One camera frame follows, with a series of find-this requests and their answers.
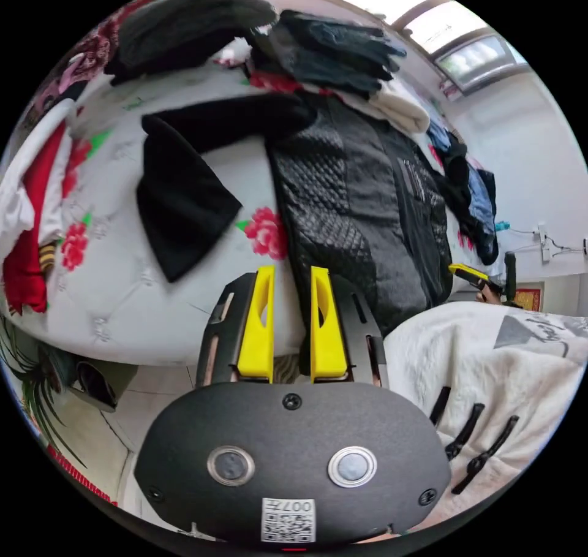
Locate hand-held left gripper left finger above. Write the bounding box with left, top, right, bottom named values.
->
left=237, top=265, right=276, bottom=384

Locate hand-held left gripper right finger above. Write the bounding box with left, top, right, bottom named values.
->
left=311, top=266, right=349, bottom=384

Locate black long sleeve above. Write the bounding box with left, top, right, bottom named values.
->
left=135, top=91, right=461, bottom=338

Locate pile of black blue clothes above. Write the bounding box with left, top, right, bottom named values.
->
left=426, top=119, right=500, bottom=267

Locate bed with floral quilt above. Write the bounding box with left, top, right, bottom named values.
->
left=0, top=0, right=506, bottom=370

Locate window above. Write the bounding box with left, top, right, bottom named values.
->
left=390, top=0, right=530, bottom=94

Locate green plant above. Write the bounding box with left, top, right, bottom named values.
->
left=0, top=317, right=89, bottom=471

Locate pile of red white clothes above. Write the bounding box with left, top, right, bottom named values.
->
left=0, top=98, right=80, bottom=315

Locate pile of dark clothes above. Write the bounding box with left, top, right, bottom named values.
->
left=104, top=0, right=434, bottom=133

